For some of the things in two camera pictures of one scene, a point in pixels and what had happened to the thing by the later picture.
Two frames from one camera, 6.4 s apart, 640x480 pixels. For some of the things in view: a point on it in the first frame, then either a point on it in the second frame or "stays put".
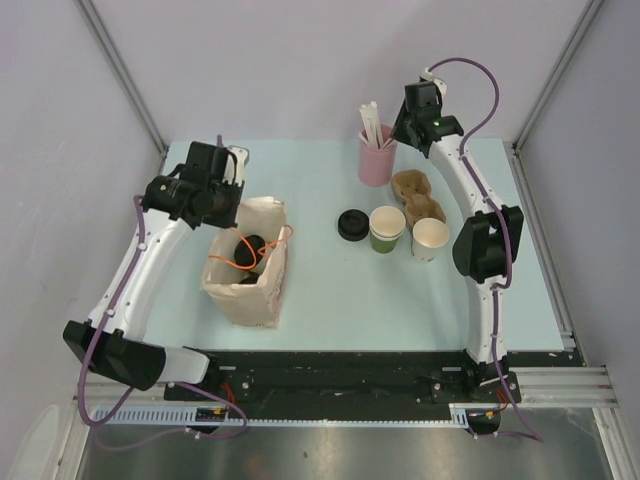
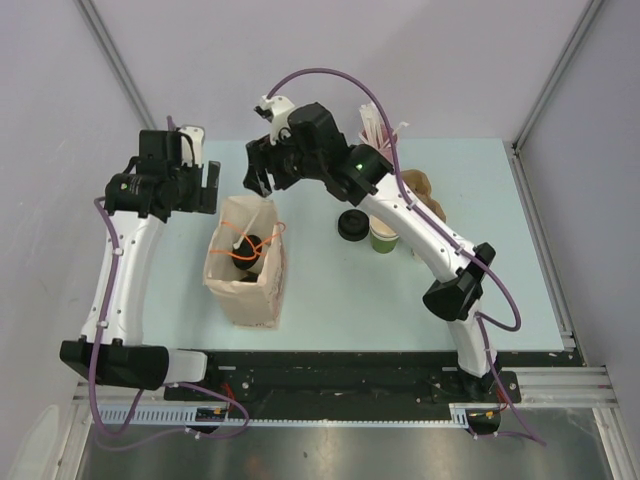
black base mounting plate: (363, 376) stays put
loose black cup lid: (353, 225) stays put
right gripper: (399, 133) to (262, 154)
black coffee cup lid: (252, 278) stays put
